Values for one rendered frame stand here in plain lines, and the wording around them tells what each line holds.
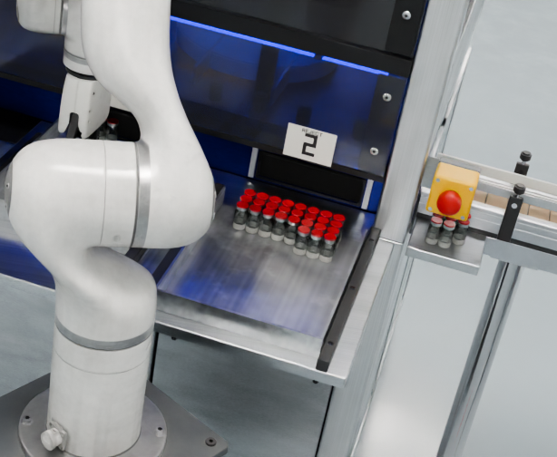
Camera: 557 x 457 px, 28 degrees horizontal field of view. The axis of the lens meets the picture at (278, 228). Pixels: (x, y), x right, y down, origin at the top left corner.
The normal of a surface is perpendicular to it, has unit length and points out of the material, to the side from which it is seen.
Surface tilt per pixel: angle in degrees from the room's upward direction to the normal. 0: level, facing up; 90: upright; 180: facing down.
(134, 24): 61
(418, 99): 90
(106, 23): 68
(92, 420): 90
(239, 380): 90
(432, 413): 0
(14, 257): 0
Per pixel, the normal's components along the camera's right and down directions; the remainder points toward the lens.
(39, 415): 0.16, -0.84
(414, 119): -0.26, 0.47
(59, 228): 0.19, 0.54
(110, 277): 0.64, -0.56
